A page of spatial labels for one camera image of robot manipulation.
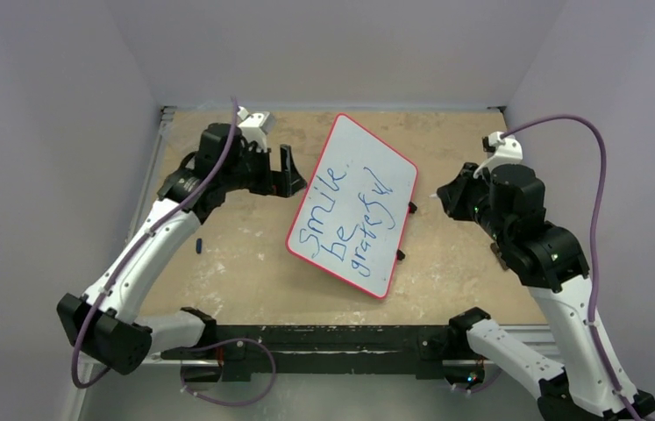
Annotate aluminium frame rail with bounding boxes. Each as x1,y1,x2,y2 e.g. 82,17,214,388
65,106,178,421

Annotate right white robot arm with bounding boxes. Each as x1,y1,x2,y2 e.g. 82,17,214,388
436,162,655,420

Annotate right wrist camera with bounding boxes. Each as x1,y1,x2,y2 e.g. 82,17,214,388
473,132,523,179

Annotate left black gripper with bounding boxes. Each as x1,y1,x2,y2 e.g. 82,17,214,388
222,141,305,198

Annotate red framed whiteboard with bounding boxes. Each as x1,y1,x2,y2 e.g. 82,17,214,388
286,113,418,299

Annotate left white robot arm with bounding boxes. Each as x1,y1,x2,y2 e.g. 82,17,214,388
56,123,307,376

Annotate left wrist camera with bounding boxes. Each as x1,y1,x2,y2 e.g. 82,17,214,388
237,106,276,152

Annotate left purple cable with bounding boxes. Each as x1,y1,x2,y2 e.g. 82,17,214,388
70,96,277,408

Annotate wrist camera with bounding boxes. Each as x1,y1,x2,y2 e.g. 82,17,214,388
237,106,276,152
473,132,523,179

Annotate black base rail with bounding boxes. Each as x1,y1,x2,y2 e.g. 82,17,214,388
161,325,485,384

